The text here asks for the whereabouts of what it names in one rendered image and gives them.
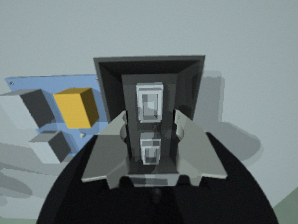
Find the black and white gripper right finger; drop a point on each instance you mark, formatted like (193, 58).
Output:
(209, 164)

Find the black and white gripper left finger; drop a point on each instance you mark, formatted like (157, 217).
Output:
(97, 167)

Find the yellow block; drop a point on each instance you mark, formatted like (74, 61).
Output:
(78, 107)

